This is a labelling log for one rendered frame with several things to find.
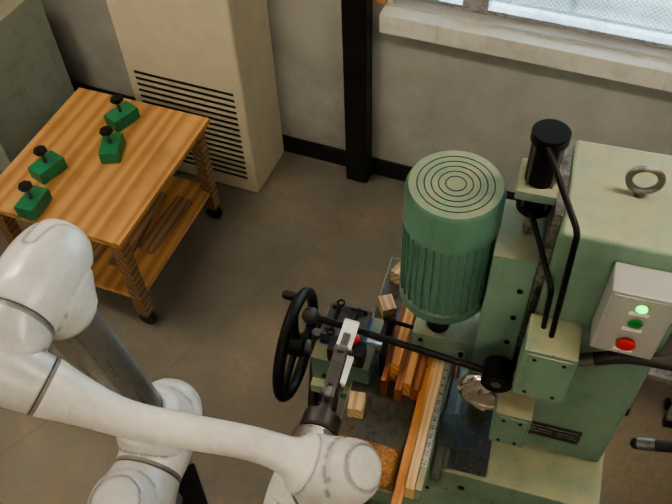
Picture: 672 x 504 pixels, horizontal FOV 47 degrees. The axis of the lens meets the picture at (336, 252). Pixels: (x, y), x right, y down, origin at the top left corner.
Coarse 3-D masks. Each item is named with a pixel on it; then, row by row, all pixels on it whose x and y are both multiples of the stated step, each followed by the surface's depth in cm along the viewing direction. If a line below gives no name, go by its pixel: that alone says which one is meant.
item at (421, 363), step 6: (420, 354) 172; (420, 360) 171; (426, 360) 171; (420, 366) 170; (414, 372) 169; (420, 372) 169; (414, 378) 168; (420, 378) 168; (414, 384) 167; (420, 384) 167; (414, 390) 167; (414, 396) 169
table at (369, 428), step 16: (384, 288) 189; (400, 304) 186; (384, 320) 183; (320, 384) 177; (352, 384) 173; (368, 384) 173; (448, 384) 176; (368, 400) 170; (384, 400) 170; (368, 416) 168; (384, 416) 168; (400, 416) 168; (352, 432) 166; (368, 432) 165; (384, 432) 165; (400, 432) 165; (400, 448) 163; (384, 496) 159
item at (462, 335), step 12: (420, 324) 166; (456, 324) 166; (468, 324) 166; (420, 336) 166; (432, 336) 164; (444, 336) 164; (456, 336) 164; (468, 336) 164; (432, 348) 168; (444, 348) 166; (456, 348) 165; (468, 348) 164; (468, 360) 167
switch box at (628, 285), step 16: (624, 272) 118; (640, 272) 118; (656, 272) 118; (608, 288) 120; (624, 288) 116; (640, 288) 116; (656, 288) 116; (608, 304) 119; (624, 304) 117; (656, 304) 115; (592, 320) 131; (608, 320) 121; (624, 320) 120; (656, 320) 118; (592, 336) 127; (608, 336) 125; (624, 336) 123; (640, 336) 122; (656, 336) 121; (624, 352) 127; (640, 352) 125
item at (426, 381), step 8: (432, 368) 170; (424, 376) 169; (424, 384) 168; (424, 392) 167; (424, 400) 165; (416, 408) 164; (416, 416) 163; (416, 424) 162; (416, 432) 161; (408, 440) 160; (408, 448) 159; (408, 456) 158; (400, 464) 157; (408, 464) 156; (400, 472) 155; (400, 480) 154; (400, 488) 153; (392, 496) 152; (400, 496) 152
